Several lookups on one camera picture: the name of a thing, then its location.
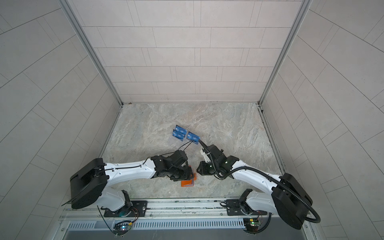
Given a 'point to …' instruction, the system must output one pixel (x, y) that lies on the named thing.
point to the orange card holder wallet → (189, 183)
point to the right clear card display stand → (193, 137)
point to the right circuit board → (251, 224)
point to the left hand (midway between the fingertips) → (195, 178)
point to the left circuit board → (121, 228)
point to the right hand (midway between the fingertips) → (197, 173)
